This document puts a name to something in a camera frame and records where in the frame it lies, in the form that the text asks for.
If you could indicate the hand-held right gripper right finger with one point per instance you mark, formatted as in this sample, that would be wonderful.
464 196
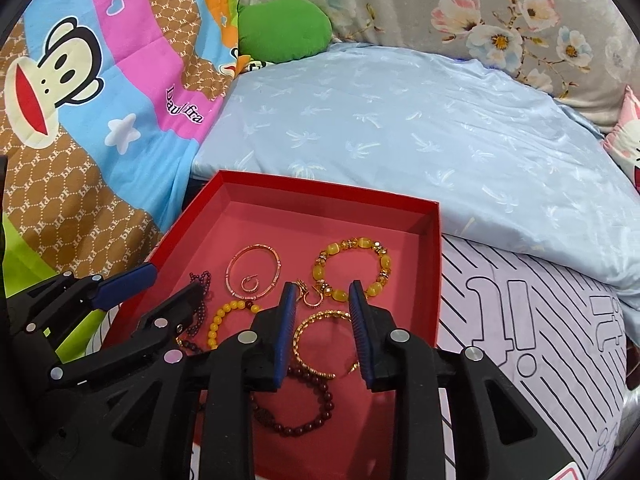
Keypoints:
360 332

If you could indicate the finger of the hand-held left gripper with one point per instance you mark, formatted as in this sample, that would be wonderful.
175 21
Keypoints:
170 310
127 280

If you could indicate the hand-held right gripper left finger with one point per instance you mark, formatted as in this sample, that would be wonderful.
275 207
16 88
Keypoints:
282 332

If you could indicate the red tray box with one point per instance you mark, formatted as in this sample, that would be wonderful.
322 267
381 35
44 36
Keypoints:
325 220

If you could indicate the small gold pendant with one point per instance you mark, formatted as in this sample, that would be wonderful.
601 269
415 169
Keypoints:
312 303

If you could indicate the small rose gold hoop earring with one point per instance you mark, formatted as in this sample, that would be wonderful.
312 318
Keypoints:
245 288

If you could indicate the thin rose gold bangle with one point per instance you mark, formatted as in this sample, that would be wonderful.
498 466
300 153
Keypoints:
229 270

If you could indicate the grey striped bed sheet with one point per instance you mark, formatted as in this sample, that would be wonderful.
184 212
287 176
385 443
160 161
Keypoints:
525 335

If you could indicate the cartoon monkey blanket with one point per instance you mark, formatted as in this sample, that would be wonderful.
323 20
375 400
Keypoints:
100 85

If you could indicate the light blue quilt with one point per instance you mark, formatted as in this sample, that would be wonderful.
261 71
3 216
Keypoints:
400 135

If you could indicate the green pillow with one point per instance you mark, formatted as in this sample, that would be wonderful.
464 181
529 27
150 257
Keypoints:
285 30

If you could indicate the white cartoon face pillow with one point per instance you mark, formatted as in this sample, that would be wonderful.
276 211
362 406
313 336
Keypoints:
627 140

